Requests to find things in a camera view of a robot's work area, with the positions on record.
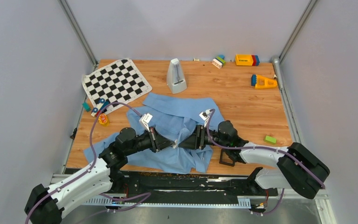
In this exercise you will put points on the white metronome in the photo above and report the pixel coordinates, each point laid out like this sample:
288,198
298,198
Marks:
175,77

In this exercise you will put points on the small green block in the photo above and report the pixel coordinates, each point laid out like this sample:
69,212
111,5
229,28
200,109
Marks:
270,139

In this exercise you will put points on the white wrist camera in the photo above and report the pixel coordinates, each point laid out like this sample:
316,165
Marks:
144,121
207,116

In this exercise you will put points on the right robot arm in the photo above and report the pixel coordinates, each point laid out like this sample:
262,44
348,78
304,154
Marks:
294,166

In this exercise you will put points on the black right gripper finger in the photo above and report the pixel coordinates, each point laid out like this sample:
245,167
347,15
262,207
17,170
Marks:
192,143
195,136

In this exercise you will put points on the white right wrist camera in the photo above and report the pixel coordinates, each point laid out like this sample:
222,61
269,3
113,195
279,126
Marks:
207,116

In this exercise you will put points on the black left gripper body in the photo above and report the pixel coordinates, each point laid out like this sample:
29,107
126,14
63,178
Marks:
143,142

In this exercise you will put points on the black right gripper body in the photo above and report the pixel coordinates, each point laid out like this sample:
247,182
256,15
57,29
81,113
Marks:
214,136

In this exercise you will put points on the black white checkerboard mat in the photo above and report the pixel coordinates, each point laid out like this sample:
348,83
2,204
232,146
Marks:
119,81

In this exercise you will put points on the yellow round toy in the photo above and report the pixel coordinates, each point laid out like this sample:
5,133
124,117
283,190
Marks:
103,119

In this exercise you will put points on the black square frame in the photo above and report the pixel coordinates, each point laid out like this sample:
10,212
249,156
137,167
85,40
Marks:
228,157

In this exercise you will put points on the teal small block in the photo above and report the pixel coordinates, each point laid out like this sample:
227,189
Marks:
86,107

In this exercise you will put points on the silver leaf brooch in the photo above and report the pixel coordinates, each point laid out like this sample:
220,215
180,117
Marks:
175,145

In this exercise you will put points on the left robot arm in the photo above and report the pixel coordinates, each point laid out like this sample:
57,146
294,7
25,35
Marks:
49,205

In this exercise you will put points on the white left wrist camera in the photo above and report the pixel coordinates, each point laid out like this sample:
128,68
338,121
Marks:
144,121

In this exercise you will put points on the yellow blue toy wedge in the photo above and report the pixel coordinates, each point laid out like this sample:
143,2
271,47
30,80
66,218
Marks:
261,82

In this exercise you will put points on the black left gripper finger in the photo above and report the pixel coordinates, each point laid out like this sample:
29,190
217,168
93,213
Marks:
157,150
158,140

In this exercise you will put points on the white green blue blocks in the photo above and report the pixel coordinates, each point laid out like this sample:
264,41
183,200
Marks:
219,61

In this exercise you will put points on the grey pipe in corner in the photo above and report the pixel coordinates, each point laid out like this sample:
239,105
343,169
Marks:
275,60

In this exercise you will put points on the light blue shirt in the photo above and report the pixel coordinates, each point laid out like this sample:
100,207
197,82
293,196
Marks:
176,119

